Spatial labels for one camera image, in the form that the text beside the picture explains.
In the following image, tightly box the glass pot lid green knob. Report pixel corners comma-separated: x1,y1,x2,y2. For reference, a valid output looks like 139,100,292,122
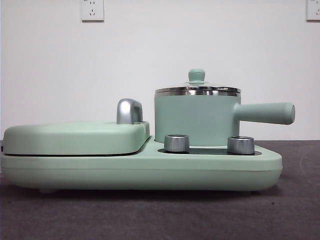
154,68,242,97

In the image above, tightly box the silver control knob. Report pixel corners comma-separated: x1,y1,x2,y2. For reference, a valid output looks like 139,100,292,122
164,134,190,153
227,135,254,154

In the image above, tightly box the mint green breakfast machine base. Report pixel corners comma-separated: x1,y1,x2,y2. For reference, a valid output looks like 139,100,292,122
0,141,284,195

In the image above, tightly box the black control panel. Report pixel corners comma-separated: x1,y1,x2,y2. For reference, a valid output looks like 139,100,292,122
157,146,256,155

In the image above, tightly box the mint green hinged grill lid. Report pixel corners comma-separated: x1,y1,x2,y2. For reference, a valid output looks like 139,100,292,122
3,120,151,156

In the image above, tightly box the mint green handled pot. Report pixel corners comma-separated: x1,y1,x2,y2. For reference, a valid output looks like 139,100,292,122
153,87,296,149

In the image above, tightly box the silver grill lid handle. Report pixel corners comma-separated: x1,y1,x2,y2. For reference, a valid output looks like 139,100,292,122
116,98,144,125

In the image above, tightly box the white wall socket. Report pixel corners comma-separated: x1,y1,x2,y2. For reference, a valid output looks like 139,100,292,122
306,0,320,22
80,0,105,23

